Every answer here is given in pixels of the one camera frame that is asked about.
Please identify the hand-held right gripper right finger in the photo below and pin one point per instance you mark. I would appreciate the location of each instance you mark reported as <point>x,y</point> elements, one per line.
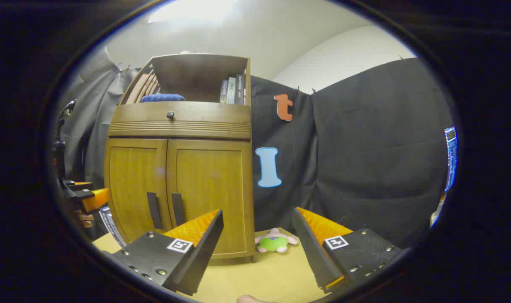
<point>312,252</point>

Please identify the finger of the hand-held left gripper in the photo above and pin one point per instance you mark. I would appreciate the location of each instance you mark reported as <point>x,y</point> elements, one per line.
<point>76,184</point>
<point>94,198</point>

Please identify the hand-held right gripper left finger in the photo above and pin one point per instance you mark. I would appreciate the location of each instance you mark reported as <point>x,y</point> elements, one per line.
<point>200,256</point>

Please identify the wooden cabinet door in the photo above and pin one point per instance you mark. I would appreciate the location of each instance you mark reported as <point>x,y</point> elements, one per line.
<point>213,176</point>
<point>129,181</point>

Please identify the wooden double-door shoe cabinet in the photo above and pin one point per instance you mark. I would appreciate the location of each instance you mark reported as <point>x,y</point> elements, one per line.
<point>196,73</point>

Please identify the wooden cabinet drawer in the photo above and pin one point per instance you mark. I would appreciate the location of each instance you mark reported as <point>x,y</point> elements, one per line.
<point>205,113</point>

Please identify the pink and green plush toy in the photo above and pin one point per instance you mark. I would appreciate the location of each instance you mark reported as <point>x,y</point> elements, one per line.
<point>274,244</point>

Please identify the wooden slatted rack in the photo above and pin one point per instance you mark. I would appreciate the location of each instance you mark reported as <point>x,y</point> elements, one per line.
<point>141,89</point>

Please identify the black backdrop cloth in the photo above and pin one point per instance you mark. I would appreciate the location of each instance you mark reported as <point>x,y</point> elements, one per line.
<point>364,147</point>

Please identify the grey-green book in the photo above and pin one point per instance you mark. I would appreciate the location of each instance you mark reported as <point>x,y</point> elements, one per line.
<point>223,91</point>

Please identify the light grey book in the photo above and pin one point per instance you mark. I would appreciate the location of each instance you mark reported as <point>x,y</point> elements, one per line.
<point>231,90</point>

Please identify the blue printed banner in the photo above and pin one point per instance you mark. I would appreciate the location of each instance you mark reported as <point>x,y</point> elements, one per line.
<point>451,155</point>

